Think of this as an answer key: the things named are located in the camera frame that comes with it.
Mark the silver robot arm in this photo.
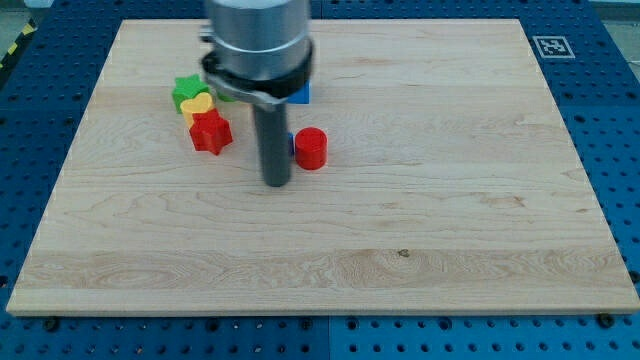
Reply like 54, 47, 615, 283
205, 0, 312, 81

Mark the green block behind arm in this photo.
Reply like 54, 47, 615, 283
216, 91, 235, 102

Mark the blue triangle block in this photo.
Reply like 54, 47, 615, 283
288, 132, 295, 158

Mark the red cylinder block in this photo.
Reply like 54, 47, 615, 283
294, 127, 328, 170

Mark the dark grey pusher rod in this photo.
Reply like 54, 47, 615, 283
252, 103, 291, 187

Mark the blue cube block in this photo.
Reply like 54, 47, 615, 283
287, 81, 311, 105

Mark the red star block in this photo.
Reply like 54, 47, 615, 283
189, 109, 233, 155

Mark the wooden board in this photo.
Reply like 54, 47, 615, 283
7, 19, 639, 316

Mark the yellow heart block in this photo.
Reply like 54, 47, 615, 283
180, 92, 215, 128

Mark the green star block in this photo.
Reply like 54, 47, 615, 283
171, 74, 210, 114

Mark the white fiducial marker tag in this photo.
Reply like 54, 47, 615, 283
533, 35, 575, 59

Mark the black clamp ring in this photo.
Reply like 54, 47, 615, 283
199, 41, 316, 112

